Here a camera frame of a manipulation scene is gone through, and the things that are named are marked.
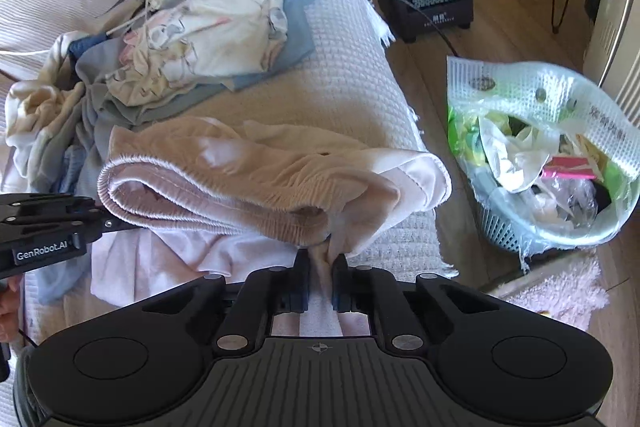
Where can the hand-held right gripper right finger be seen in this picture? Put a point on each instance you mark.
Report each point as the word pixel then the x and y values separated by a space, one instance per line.
pixel 340 282

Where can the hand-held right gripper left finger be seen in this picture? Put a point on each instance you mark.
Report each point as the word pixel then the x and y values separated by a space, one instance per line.
pixel 301 279

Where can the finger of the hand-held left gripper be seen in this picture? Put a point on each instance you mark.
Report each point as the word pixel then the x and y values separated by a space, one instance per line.
pixel 60 203
pixel 95 224

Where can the pink pants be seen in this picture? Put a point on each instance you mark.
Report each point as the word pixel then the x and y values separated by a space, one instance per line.
pixel 240 187

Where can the person's left hand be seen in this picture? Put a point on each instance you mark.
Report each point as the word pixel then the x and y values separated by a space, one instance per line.
pixel 7 312

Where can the white cream hooded garment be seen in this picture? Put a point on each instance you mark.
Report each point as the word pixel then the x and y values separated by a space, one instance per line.
pixel 37 117

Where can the white plastic basket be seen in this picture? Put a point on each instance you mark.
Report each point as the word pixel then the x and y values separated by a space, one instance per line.
pixel 505 217

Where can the pink fluffy rug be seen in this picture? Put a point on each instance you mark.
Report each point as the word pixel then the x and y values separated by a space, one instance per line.
pixel 555 292

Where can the clear plastic bag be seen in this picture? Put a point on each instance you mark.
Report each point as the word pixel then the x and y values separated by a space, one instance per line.
pixel 530 132

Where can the light blue cloth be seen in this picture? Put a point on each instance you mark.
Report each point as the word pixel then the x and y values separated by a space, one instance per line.
pixel 300 27

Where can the white ribbed appliance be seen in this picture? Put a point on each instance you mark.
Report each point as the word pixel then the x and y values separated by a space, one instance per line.
pixel 612 22

